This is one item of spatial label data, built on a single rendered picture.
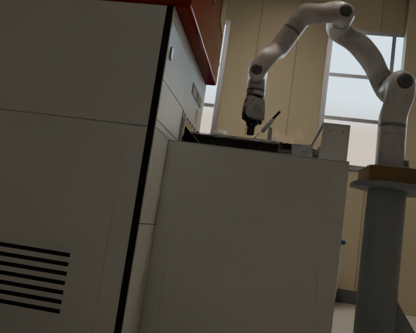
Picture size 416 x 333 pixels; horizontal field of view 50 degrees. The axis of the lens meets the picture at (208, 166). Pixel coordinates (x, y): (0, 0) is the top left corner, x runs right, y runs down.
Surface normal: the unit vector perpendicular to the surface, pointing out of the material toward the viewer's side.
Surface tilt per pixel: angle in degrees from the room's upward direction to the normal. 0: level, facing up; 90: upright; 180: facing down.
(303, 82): 90
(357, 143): 90
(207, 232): 90
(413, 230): 90
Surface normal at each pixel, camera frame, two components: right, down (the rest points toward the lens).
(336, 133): -0.12, -0.14
